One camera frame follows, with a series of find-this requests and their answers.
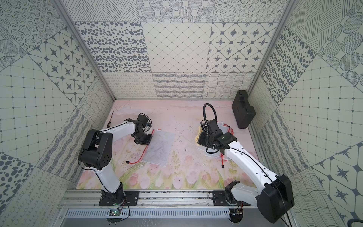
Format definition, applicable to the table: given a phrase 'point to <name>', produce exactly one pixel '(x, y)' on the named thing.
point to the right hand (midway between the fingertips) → (200, 141)
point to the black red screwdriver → (109, 123)
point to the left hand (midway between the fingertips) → (152, 143)
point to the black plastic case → (244, 113)
